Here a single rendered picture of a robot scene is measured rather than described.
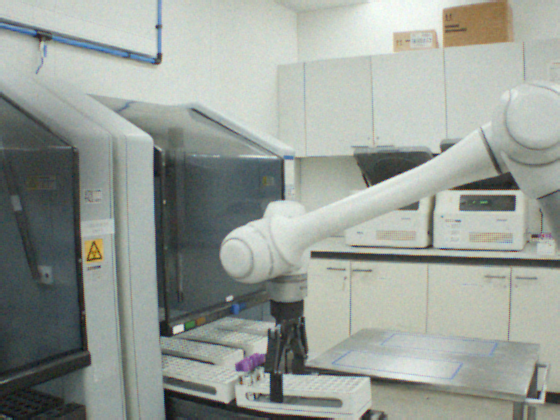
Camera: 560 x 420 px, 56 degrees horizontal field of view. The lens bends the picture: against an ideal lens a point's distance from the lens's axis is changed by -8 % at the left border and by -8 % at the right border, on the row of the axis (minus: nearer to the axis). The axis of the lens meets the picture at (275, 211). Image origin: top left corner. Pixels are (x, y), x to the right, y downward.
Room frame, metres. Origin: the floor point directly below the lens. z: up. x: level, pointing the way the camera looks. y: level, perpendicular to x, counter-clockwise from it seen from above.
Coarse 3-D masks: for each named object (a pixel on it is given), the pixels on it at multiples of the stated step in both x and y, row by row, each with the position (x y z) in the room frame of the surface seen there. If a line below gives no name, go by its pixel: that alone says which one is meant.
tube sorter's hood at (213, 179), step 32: (96, 96) 1.55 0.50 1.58; (160, 128) 1.51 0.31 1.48; (192, 128) 1.67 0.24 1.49; (224, 128) 1.88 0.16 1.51; (160, 160) 1.29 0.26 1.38; (192, 160) 1.40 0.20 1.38; (224, 160) 1.52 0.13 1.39; (256, 160) 1.67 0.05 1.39; (160, 192) 1.29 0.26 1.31; (192, 192) 1.40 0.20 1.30; (224, 192) 1.52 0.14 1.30; (256, 192) 1.67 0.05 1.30; (192, 224) 1.39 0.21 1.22; (224, 224) 1.52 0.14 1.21; (192, 256) 1.39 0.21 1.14; (192, 288) 1.38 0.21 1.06; (224, 288) 1.51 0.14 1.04; (256, 288) 1.66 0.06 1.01; (192, 320) 1.36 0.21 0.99
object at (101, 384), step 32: (32, 96) 1.17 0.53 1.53; (64, 128) 1.09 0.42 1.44; (96, 128) 1.16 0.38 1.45; (96, 160) 1.13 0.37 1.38; (96, 192) 1.13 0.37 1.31; (96, 256) 1.12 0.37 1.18; (96, 288) 1.12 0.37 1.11; (96, 320) 1.11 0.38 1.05; (96, 352) 1.10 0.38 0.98; (64, 384) 1.11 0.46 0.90; (96, 384) 1.10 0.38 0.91; (96, 416) 1.09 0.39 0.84
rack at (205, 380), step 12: (168, 360) 1.41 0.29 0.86; (180, 360) 1.42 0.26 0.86; (168, 372) 1.32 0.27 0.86; (180, 372) 1.33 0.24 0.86; (192, 372) 1.32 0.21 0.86; (204, 372) 1.33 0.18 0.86; (216, 372) 1.32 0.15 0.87; (228, 372) 1.32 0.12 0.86; (168, 384) 1.33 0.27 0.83; (180, 384) 1.37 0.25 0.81; (192, 384) 1.38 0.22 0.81; (204, 384) 1.39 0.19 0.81; (216, 384) 1.25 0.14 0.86; (228, 384) 1.24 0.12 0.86; (204, 396) 1.27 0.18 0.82; (216, 396) 1.25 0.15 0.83; (228, 396) 1.24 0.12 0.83
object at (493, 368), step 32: (352, 352) 1.61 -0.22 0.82; (384, 352) 1.59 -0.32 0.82; (416, 352) 1.57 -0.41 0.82; (448, 352) 1.56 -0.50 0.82; (480, 352) 1.54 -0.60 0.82; (512, 352) 1.52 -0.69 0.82; (416, 384) 1.34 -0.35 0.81; (448, 384) 1.30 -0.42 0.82; (480, 384) 1.28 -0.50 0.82; (512, 384) 1.27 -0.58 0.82; (544, 384) 1.34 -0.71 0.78; (512, 416) 1.22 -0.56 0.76
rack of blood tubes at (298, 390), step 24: (264, 384) 1.21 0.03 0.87; (288, 384) 1.20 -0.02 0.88; (312, 384) 1.18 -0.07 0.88; (336, 384) 1.16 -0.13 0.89; (360, 384) 1.14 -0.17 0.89; (264, 408) 1.19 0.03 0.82; (288, 408) 1.16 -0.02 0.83; (312, 408) 1.13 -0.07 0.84; (336, 408) 1.11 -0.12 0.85; (360, 408) 1.11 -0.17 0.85
